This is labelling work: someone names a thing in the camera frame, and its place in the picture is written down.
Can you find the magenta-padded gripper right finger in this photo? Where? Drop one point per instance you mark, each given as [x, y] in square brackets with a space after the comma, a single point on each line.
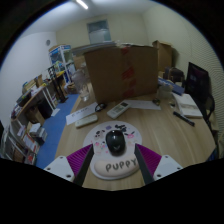
[165, 165]

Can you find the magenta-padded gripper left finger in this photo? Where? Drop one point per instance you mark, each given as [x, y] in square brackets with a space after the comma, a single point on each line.
[60, 166]

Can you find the black computer mouse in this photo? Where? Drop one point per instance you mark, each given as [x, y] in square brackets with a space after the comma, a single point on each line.
[115, 141]

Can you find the round cartoon print mouse pad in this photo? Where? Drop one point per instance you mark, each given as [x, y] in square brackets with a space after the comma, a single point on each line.
[115, 166]

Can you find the cluttered shelf unit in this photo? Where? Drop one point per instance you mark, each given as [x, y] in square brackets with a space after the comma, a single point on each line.
[26, 133]

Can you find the black marker pen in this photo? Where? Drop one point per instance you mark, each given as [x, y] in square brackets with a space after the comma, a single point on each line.
[183, 118]

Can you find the white paper sheet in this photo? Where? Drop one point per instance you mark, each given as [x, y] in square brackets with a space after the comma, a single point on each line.
[143, 104]
[80, 114]

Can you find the white book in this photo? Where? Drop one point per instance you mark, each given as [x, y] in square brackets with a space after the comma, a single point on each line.
[188, 105]

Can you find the clear plastic container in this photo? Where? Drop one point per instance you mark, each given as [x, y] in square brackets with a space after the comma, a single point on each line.
[165, 92]

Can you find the blue book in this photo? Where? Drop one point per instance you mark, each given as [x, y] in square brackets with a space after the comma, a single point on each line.
[175, 88]

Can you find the black office chair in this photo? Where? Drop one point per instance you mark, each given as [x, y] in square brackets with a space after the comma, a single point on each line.
[198, 86]

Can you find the clear plastic jug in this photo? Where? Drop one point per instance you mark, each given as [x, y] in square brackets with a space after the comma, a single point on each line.
[81, 83]

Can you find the large brown cardboard box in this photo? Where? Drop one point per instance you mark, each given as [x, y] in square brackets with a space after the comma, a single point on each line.
[113, 73]

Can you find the blue and white cabinet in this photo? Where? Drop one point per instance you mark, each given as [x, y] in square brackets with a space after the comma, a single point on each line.
[61, 58]

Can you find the tall open cardboard box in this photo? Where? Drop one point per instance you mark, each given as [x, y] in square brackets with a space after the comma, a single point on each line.
[164, 55]

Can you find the door with window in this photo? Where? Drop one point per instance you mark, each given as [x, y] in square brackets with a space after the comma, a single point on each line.
[99, 31]

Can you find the ceiling tube light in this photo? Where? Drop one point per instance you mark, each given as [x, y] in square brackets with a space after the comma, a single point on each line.
[82, 4]

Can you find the round wall clock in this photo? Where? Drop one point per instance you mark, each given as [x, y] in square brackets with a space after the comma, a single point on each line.
[48, 42]

